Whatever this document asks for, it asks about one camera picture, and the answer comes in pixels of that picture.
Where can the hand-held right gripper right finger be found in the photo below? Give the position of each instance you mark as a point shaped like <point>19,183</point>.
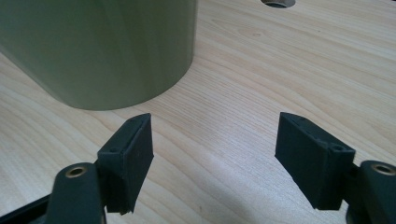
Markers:
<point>311,165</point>

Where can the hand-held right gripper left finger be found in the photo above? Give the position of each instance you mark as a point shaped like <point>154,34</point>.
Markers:
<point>127,165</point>

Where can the round trash bin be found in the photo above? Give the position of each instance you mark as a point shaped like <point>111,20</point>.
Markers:
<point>99,49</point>

